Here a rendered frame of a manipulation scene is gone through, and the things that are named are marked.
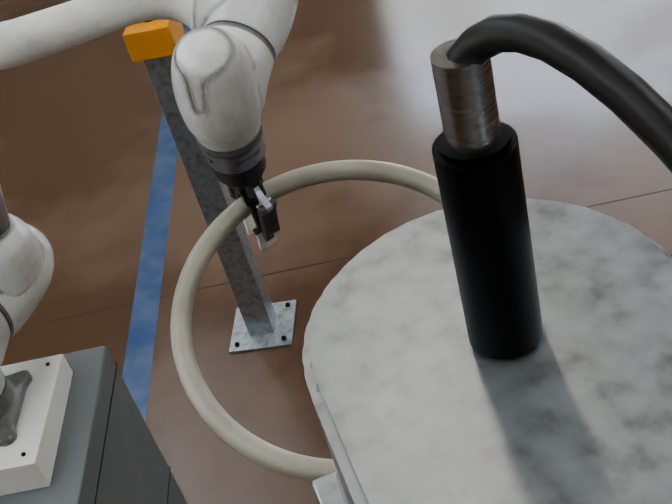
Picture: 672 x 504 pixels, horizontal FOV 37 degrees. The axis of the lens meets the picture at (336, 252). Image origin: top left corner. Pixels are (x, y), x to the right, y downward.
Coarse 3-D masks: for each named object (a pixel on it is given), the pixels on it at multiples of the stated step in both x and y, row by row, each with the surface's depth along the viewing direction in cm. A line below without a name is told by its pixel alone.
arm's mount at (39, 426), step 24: (48, 360) 194; (48, 384) 188; (24, 408) 184; (48, 408) 183; (24, 432) 179; (48, 432) 180; (0, 456) 175; (24, 456) 174; (48, 456) 178; (0, 480) 174; (24, 480) 175; (48, 480) 176
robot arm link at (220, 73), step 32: (192, 32) 121; (224, 32) 120; (256, 32) 127; (192, 64) 119; (224, 64) 119; (256, 64) 125; (192, 96) 121; (224, 96) 121; (256, 96) 126; (192, 128) 127; (224, 128) 125; (256, 128) 130
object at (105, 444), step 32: (96, 352) 201; (96, 384) 194; (64, 416) 189; (96, 416) 188; (128, 416) 206; (64, 448) 182; (96, 448) 185; (128, 448) 202; (64, 480) 176; (96, 480) 182; (128, 480) 198; (160, 480) 218
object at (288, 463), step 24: (312, 168) 149; (336, 168) 149; (360, 168) 148; (384, 168) 148; (408, 168) 147; (288, 192) 149; (432, 192) 146; (240, 216) 147; (216, 240) 145; (192, 264) 143; (192, 288) 141; (192, 312) 140; (192, 336) 139; (192, 360) 136; (192, 384) 133; (216, 408) 131; (216, 432) 131; (240, 432) 129; (264, 456) 128; (288, 456) 127; (312, 480) 127
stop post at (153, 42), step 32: (128, 32) 247; (160, 32) 245; (160, 64) 253; (160, 96) 259; (192, 160) 272; (224, 192) 280; (224, 256) 293; (256, 288) 301; (256, 320) 309; (288, 320) 315
